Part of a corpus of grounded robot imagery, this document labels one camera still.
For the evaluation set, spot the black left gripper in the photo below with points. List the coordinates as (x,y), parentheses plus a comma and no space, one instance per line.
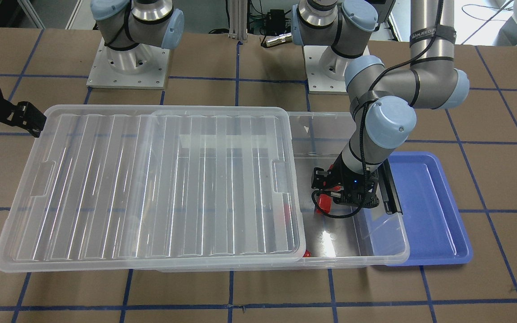
(320,178)

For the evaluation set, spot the clear plastic storage box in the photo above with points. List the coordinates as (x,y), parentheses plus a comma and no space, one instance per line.
(347,228)

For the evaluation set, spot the clear plastic box lid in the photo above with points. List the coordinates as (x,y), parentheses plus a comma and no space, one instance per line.
(157,187)

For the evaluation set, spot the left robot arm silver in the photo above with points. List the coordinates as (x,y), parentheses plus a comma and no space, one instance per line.
(383,100)

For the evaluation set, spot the blue plastic tray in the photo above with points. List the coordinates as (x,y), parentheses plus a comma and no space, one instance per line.
(429,229)

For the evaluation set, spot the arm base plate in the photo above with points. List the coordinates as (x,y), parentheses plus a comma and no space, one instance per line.
(143,67)
(325,70)

